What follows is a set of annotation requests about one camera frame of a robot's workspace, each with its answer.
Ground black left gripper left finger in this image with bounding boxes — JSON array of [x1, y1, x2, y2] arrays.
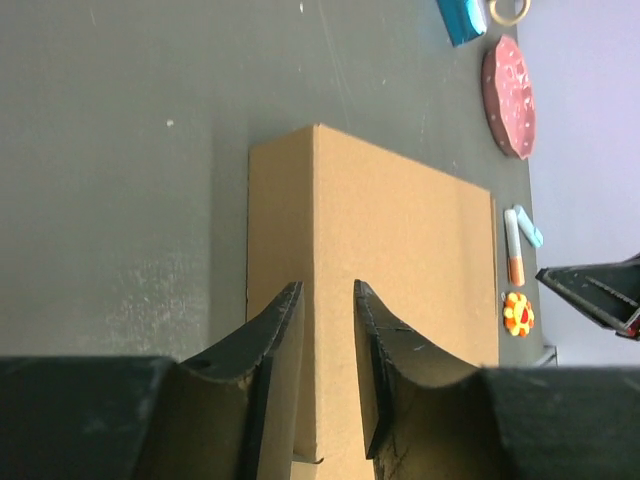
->
[[1, 282, 304, 479]]

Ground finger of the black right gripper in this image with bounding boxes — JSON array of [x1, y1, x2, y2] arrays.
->
[[536, 254, 639, 341]]

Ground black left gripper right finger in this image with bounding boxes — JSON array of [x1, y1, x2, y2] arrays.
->
[[353, 280, 639, 479]]

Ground brown cardboard box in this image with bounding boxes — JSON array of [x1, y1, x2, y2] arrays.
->
[[247, 124, 499, 479]]

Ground orange plush flower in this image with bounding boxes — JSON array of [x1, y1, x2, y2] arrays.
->
[[503, 292, 535, 337]]

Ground light blue marker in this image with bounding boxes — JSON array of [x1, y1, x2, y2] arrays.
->
[[513, 204, 544, 249]]

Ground orange grey marker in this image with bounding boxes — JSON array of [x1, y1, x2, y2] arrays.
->
[[504, 209, 525, 287]]

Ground pink dotted plate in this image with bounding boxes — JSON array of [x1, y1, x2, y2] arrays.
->
[[481, 35, 536, 160]]

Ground beige ceramic mug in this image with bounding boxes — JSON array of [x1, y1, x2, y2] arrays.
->
[[487, 0, 532, 26]]

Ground blue toothbrush package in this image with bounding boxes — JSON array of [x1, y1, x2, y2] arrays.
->
[[436, 0, 488, 47]]

